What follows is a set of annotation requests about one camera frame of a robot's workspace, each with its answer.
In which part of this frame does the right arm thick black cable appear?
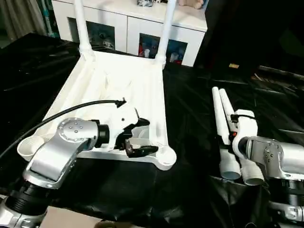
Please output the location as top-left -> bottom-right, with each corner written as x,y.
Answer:
230,114 -> 255,120

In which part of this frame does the white plastic table top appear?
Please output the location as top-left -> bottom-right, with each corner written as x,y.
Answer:
17,50 -> 178,171

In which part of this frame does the beige plush toy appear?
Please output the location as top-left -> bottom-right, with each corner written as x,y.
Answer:
177,0 -> 204,10

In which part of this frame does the grey curtain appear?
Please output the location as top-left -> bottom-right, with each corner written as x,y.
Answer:
0,0 -> 53,42

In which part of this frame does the white cabinet with glass doors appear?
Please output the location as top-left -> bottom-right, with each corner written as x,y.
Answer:
51,0 -> 209,67

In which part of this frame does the white plastic table leg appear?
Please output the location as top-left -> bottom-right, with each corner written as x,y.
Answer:
74,0 -> 95,58
155,0 -> 178,67
218,88 -> 266,186
211,86 -> 242,181

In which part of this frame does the black shiny mat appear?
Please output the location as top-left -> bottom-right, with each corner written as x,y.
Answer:
0,32 -> 304,228

